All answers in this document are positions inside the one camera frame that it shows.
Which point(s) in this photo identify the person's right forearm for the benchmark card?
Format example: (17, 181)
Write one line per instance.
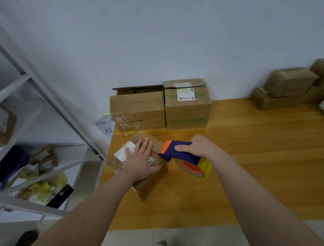
(268, 205)

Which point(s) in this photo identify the small open-flap cardboard box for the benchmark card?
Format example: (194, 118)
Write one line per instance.
(291, 82)

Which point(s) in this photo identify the stack of cardboard boxes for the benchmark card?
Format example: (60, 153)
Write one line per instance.
(136, 106)

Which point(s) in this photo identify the box barcode label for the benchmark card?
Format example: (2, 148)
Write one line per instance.
(276, 103)

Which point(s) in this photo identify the yellow plastic bag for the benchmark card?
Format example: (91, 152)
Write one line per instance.
(43, 187)

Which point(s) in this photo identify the white paper wall sign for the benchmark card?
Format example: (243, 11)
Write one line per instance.
(105, 126)

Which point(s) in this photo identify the small open carton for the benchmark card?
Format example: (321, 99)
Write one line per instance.
(43, 157)

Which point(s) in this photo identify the white perforated clog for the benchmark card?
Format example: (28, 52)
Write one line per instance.
(161, 243)

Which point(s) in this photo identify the large worn shelf carton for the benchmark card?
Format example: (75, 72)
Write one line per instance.
(6, 124)

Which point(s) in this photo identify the blue orange tape dispenser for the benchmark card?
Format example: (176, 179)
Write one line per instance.
(174, 151)

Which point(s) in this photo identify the cube red-printed cardboard box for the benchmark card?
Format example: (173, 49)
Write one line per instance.
(152, 185)

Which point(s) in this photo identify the person's left forearm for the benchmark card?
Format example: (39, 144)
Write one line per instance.
(83, 215)

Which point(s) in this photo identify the small brown cardboard box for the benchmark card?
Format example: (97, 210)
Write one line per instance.
(316, 94)

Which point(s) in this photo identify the black mobile phone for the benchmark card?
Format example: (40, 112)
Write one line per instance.
(59, 196)

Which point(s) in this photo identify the person's left hand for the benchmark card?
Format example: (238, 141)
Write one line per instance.
(139, 165)

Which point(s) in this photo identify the wooden table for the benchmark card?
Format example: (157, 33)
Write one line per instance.
(273, 152)

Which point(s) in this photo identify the dark blue bag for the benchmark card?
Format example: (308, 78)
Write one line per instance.
(12, 165)

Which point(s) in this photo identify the grey metal shelf rack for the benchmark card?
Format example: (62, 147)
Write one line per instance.
(30, 205)

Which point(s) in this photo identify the person's right hand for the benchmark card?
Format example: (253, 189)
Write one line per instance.
(202, 147)

